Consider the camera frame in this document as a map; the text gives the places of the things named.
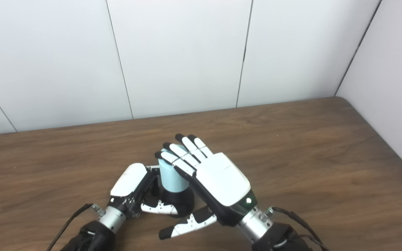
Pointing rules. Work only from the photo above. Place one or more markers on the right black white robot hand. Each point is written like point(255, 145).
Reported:
point(222, 181)

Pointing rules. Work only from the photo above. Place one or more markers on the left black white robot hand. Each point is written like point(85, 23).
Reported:
point(127, 183)

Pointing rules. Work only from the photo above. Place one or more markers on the black funnel-shaped nozzle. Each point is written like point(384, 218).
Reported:
point(183, 202)

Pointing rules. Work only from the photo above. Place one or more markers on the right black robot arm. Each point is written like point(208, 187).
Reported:
point(274, 237)

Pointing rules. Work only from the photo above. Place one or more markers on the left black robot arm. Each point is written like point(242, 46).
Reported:
point(92, 235)

